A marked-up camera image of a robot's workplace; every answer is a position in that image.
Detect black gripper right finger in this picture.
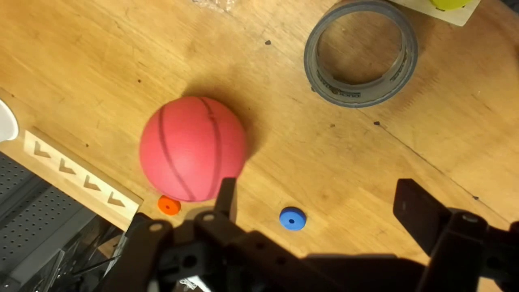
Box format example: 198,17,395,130
393,177,492,292

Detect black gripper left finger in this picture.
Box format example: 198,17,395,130
99,177,257,292

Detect pink toy basketball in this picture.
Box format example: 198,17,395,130
138,96,249,203

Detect small orange disc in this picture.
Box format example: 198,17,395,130
156,195,184,218

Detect small blue disc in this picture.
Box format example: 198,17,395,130
278,207,309,234

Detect notched wooden strip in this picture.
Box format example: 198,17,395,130
0,129,145,233

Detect grey perforated metal panel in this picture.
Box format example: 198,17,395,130
0,151,111,292

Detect yellow-green toy block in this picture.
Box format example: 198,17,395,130
429,0,472,14

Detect white paper cup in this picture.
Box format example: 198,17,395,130
0,100,22,143

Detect grey duct tape roll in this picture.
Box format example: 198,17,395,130
302,0,421,109

